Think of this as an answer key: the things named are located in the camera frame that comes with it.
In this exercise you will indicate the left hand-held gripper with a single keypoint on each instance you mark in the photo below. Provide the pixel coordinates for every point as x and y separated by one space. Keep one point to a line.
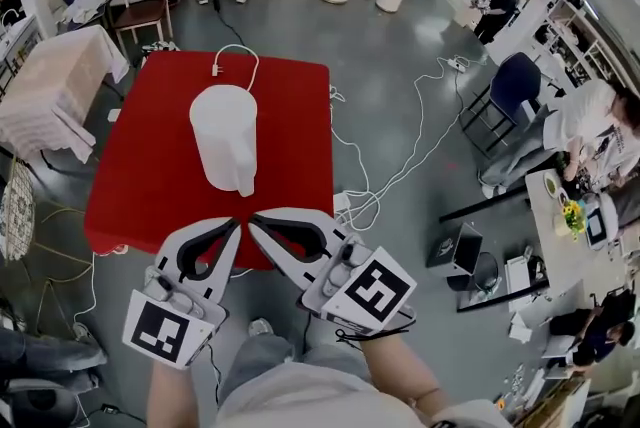
167 326

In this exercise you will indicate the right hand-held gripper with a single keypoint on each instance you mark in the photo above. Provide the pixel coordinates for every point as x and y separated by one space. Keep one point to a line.
362 288

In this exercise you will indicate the white electric kettle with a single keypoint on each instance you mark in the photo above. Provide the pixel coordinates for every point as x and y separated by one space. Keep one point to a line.
224 141

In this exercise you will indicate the person's left forearm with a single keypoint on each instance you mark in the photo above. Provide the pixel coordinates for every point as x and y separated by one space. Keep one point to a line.
172 396

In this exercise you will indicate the person's right forearm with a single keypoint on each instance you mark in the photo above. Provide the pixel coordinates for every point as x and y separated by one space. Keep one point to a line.
400 371

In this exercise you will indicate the white power adapter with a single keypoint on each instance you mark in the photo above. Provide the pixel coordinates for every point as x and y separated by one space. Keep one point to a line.
342 202

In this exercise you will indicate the person's grey shoe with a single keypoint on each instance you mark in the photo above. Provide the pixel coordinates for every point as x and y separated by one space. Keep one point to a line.
260 328

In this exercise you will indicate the red cloth covered table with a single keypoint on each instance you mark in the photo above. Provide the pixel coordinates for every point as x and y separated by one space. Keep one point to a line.
150 166

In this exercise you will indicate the person's grey jeans leg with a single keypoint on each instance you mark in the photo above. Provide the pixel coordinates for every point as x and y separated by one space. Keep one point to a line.
265 361

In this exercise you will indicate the person's beige shirt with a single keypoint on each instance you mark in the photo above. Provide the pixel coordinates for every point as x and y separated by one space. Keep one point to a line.
310 401

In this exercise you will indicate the black box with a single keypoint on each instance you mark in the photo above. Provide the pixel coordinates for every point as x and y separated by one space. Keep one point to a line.
457 248

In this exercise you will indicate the wicker lattice chair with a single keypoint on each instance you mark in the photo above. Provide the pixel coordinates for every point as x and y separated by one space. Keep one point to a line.
17 211

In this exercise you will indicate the white cloth covered table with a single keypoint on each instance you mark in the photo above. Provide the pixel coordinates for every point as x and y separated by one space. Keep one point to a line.
55 86

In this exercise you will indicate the white power strip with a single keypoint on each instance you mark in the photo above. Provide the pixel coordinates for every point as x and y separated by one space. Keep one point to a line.
457 64

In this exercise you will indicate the light dining table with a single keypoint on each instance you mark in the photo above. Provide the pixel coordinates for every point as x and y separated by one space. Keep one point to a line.
545 216

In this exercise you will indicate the dark blue chair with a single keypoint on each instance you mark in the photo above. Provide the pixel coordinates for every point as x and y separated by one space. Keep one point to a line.
515 83

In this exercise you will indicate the yellow flower bouquet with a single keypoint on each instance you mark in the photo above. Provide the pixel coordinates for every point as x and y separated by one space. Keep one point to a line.
574 215

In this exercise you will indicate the white shelf unit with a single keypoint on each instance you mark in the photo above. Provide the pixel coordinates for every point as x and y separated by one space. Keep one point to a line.
580 41

